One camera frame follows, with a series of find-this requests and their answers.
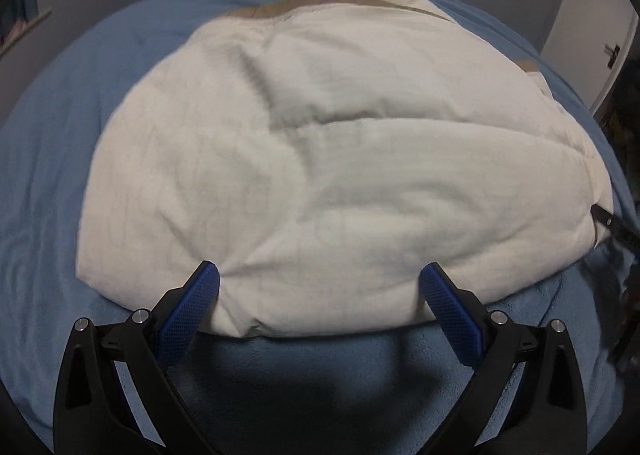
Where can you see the white door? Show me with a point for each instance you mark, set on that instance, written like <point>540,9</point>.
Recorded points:
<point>582,20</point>

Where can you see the colourful wall poster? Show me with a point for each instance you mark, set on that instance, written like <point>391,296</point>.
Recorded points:
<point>22,27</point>

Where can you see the blue fleece blanket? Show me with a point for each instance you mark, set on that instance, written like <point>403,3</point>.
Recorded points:
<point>50,175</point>

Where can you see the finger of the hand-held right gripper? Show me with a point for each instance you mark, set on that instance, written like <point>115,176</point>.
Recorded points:
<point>607,219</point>

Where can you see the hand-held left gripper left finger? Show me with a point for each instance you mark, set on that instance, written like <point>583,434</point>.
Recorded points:
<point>192,305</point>

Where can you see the cream cloth garment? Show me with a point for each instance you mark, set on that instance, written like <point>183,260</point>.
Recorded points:
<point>340,160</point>

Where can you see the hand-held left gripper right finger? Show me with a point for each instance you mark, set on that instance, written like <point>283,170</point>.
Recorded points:
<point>450,307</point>

